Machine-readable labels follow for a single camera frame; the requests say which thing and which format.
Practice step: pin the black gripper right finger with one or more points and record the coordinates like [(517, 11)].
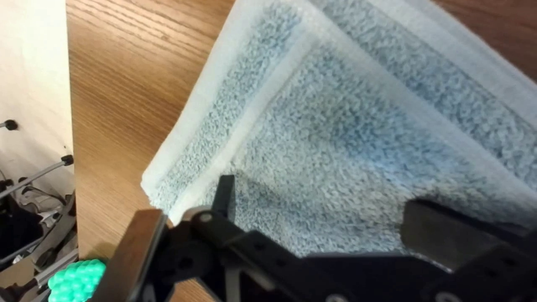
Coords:
[(454, 236)]

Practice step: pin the light blue towel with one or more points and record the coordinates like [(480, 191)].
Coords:
[(358, 127)]

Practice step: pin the teal bumpy plastic object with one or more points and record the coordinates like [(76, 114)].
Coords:
[(76, 281)]

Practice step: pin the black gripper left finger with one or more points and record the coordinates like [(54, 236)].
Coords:
[(224, 223)]

